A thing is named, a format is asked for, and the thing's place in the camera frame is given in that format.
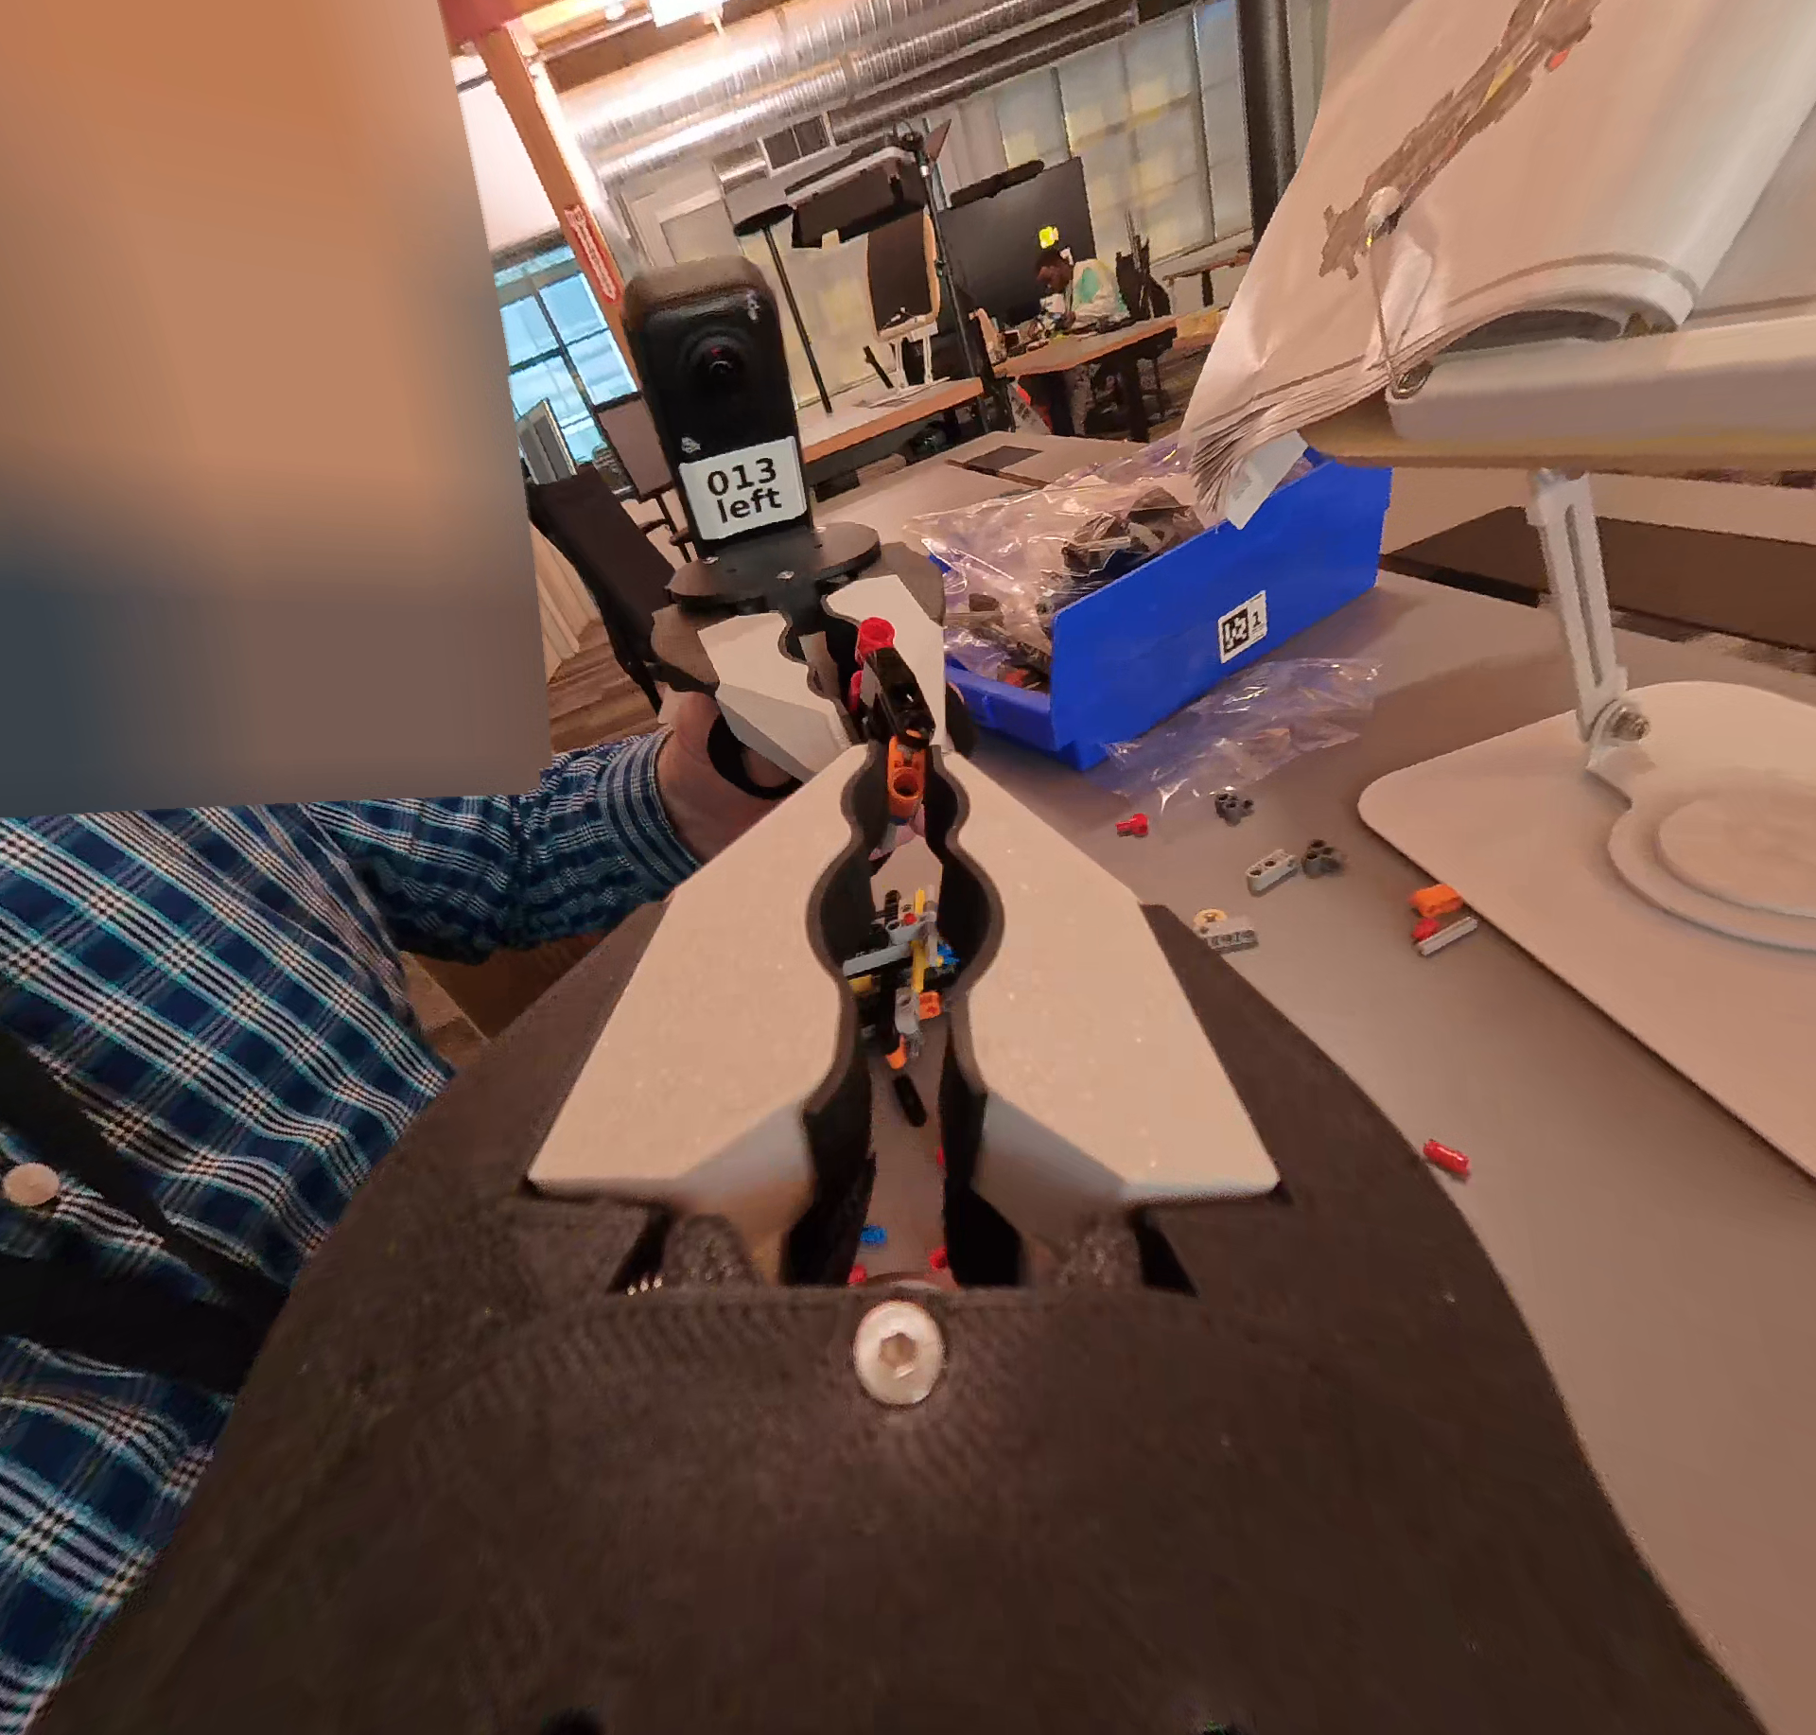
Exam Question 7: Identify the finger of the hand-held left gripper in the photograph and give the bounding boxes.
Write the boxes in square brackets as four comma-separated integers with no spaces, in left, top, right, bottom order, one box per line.
[827,576,955,759]
[694,612,859,789]

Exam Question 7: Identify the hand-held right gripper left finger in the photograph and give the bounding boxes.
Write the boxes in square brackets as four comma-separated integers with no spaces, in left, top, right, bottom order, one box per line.
[527,743,888,1256]

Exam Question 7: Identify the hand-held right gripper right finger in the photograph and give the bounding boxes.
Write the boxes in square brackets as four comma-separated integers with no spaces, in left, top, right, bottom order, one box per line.
[928,749,1283,1256]

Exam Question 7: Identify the small lego gear subassembly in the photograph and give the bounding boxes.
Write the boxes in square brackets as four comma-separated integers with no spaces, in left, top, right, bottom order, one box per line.
[848,617,942,867]

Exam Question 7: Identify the person's left forearm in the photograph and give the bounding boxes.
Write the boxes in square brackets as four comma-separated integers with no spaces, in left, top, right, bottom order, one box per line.
[277,734,684,963]

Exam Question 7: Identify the clear bags of lego parts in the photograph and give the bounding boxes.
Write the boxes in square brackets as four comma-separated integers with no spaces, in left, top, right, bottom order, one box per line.
[904,436,1237,694]

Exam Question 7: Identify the long lego chassis assembly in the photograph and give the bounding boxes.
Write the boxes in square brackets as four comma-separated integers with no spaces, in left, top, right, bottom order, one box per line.
[842,888,970,1072]

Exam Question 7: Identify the open lego instruction booklet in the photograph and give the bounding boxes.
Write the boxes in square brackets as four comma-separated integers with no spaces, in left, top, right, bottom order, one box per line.
[1179,0,1816,510]

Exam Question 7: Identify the person's left hand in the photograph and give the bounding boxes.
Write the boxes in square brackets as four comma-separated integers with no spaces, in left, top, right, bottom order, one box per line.
[652,691,799,863]

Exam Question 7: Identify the red hanging sign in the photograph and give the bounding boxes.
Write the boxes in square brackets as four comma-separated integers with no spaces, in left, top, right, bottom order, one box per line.
[559,204,628,310]

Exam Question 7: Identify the wooden office desk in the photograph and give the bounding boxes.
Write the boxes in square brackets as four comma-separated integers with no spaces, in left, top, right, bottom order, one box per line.
[994,317,1181,439]
[795,376,992,481]

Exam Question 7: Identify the black office chair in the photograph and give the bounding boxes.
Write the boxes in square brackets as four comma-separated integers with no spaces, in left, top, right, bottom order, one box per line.
[525,465,682,707]

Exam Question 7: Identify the black overhead light panel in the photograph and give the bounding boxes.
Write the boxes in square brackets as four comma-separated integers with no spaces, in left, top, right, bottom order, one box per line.
[784,152,938,254]

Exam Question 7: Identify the blue plastic bin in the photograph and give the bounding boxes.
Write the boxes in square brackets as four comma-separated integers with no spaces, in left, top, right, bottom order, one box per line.
[942,447,1394,772]

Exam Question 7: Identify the empty clear plastic bag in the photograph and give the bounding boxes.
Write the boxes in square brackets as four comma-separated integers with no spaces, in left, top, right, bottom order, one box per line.
[1105,656,1381,803]

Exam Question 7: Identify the white book stand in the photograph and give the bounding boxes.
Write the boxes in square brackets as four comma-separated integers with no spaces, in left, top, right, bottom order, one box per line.
[1355,322,1816,1185]

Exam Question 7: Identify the person's torso in plaid shirt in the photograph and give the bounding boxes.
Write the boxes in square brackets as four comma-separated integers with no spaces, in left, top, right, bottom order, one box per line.
[0,800,471,1695]

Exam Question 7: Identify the black pole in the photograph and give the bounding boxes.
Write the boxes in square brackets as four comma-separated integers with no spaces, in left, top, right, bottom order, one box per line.
[1233,0,1305,226]

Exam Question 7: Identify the black chest harness strap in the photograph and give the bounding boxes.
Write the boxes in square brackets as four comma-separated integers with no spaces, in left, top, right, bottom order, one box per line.
[0,1027,293,1397]

